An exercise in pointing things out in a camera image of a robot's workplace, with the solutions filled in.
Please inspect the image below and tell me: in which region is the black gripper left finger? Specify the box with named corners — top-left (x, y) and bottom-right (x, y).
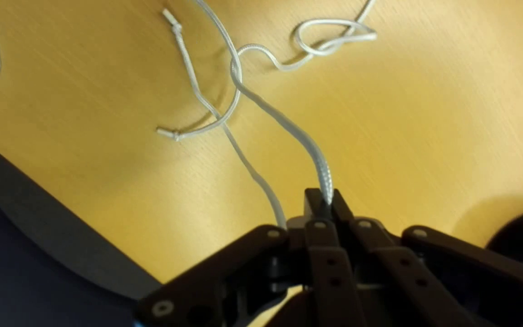
top-left (132, 187), bottom-right (359, 327)

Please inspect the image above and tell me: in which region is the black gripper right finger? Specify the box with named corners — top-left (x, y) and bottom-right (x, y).
top-left (326, 189), bottom-right (523, 327)

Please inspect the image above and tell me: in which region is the white braided rope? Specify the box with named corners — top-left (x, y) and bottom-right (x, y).
top-left (0, 0), bottom-right (379, 231)

